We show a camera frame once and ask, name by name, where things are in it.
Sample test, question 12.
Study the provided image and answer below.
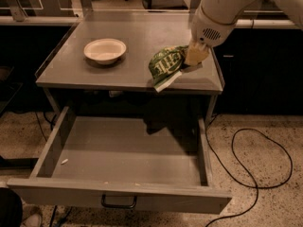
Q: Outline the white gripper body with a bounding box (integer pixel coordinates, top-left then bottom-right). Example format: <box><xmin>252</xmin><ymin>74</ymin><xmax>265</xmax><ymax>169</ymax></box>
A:
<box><xmin>191</xmin><ymin>9</ymin><xmax>235</xmax><ymax>47</ymax></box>

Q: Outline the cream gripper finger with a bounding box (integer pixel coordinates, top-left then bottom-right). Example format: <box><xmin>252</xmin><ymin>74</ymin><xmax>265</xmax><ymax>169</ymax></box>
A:
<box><xmin>185</xmin><ymin>41</ymin><xmax>209</xmax><ymax>66</ymax></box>

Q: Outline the green jalapeno chip bag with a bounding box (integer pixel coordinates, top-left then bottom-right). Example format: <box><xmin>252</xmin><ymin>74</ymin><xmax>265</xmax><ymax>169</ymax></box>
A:
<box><xmin>149</xmin><ymin>45</ymin><xmax>201</xmax><ymax>93</ymax></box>

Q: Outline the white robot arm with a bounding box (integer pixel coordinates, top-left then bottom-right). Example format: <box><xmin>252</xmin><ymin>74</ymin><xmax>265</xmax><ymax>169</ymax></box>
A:
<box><xmin>185</xmin><ymin>0</ymin><xmax>303</xmax><ymax>66</ymax></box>

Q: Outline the grey open top drawer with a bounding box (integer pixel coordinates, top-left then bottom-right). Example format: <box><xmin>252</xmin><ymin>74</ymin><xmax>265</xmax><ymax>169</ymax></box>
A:
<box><xmin>8</xmin><ymin>108</ymin><xmax>232</xmax><ymax>214</ymax></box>

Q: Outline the white paper bowl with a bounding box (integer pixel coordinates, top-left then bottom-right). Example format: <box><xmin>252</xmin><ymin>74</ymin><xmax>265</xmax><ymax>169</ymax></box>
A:
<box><xmin>83</xmin><ymin>39</ymin><xmax>127</xmax><ymax>65</ymax></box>

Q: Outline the grey metal cabinet table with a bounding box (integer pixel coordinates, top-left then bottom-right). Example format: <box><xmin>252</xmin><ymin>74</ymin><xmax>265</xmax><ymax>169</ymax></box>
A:
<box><xmin>34</xmin><ymin>10</ymin><xmax>225</xmax><ymax>128</ymax></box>

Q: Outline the white shoe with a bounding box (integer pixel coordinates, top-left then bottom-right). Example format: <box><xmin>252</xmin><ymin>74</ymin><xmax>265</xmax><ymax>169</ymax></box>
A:
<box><xmin>20</xmin><ymin>206</ymin><xmax>43</xmax><ymax>227</ymax></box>

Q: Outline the black cable on floor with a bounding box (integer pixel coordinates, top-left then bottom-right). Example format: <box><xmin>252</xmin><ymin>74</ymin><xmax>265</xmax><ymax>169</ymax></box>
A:
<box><xmin>204</xmin><ymin>113</ymin><xmax>294</xmax><ymax>227</ymax></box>

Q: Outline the black drawer handle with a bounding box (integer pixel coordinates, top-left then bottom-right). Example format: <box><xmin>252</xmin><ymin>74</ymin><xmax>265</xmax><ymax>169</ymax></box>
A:
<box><xmin>100</xmin><ymin>194</ymin><xmax>137</xmax><ymax>210</ymax></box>

